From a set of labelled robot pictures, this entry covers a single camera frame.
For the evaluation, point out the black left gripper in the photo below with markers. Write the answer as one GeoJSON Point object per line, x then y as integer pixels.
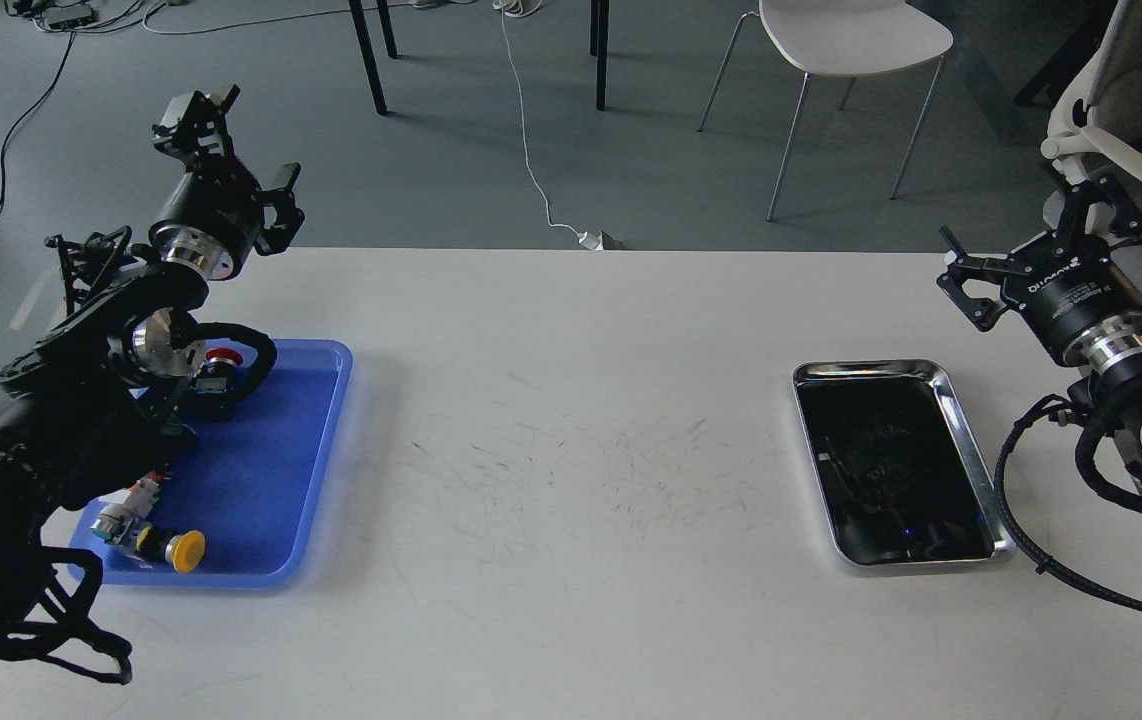
{"type": "Point", "coordinates": [218, 213]}

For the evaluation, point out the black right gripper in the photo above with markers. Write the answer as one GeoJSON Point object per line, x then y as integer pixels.
{"type": "Point", "coordinates": [1081, 295]}

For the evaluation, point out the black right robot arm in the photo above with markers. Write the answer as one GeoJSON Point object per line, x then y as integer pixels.
{"type": "Point", "coordinates": [1109, 453]}

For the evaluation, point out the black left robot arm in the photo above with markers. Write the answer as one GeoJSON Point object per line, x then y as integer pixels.
{"type": "Point", "coordinates": [94, 404]}

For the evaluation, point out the black table leg left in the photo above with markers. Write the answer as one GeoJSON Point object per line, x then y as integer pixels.
{"type": "Point", "coordinates": [357, 11]}

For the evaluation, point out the black table leg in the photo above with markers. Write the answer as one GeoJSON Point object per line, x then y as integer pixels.
{"type": "Point", "coordinates": [598, 38]}
{"type": "Point", "coordinates": [357, 11]}

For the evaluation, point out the silver metal tray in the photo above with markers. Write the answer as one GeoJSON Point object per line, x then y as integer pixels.
{"type": "Point", "coordinates": [903, 484]}

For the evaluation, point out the white plastic chair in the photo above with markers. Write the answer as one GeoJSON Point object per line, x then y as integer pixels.
{"type": "Point", "coordinates": [844, 39]}

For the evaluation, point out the blue plastic tray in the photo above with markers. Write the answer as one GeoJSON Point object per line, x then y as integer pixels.
{"type": "Point", "coordinates": [252, 483]}

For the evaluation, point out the black table leg right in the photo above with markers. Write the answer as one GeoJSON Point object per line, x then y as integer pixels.
{"type": "Point", "coordinates": [598, 38]}

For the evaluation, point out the red push button switch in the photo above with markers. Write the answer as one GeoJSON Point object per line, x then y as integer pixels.
{"type": "Point", "coordinates": [210, 392]}

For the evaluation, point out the orange white switch block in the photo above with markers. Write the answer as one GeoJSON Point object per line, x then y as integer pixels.
{"type": "Point", "coordinates": [125, 513]}

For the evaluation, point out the yellow push button switch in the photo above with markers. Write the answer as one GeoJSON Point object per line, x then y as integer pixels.
{"type": "Point", "coordinates": [181, 551]}

